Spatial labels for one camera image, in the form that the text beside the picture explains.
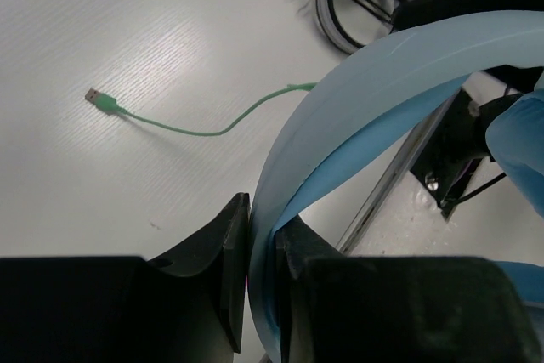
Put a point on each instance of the light blue headphones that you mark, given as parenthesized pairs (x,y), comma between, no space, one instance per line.
(362,107)

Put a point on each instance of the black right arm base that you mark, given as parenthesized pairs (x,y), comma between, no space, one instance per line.
(456,146)

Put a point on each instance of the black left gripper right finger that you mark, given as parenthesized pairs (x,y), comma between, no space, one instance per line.
(335,308)

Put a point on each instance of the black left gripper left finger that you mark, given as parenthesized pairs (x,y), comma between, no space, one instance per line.
(185,305)

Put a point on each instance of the clear tape roll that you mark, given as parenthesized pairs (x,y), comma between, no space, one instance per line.
(352,24)

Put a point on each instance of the metal rail strip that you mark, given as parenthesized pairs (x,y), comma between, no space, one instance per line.
(402,162)

